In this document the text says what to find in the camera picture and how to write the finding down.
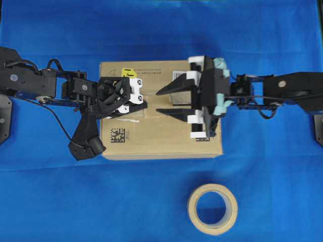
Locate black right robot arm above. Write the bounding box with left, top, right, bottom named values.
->
left=157, top=55, right=322, bottom=144

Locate white barcode label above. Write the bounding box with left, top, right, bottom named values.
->
left=172, top=71, right=194, bottom=85

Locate yellow sticker label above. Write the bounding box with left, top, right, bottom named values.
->
left=122, top=68, right=137, bottom=78

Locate blue table cloth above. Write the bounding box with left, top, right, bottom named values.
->
left=1, top=1, right=322, bottom=241

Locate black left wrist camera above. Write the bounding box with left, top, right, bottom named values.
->
left=68, top=113, right=106, bottom=161

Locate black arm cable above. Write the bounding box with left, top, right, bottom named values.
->
left=222, top=93, right=283, bottom=119
left=35, top=58, right=79, bottom=147

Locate brown cardboard box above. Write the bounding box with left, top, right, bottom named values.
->
left=100, top=60, right=223, bottom=160

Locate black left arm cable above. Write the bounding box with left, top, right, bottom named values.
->
left=35, top=58, right=79, bottom=147

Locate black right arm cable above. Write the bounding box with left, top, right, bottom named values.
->
left=222, top=93, right=283, bottom=119

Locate beige tape strip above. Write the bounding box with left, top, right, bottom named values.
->
left=143, top=95, right=163, bottom=118

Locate beige masking tape roll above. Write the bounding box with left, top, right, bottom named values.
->
left=187, top=184, right=238, bottom=236

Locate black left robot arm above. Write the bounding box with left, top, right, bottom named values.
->
left=1, top=47, right=147, bottom=148

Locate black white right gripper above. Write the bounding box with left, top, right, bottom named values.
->
left=156, top=55, right=231, bottom=138

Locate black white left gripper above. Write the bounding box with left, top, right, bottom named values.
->
left=96, top=77, right=148, bottom=118

